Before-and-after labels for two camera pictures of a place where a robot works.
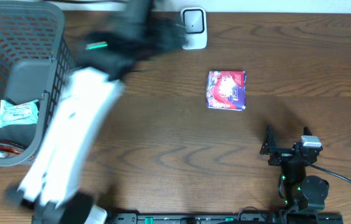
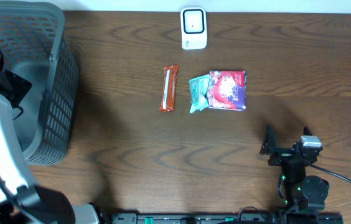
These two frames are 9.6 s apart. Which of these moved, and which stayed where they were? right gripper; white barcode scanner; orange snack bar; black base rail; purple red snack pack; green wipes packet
Moved: orange snack bar; green wipes packet
Stayed: purple red snack pack; white barcode scanner; right gripper; black base rail
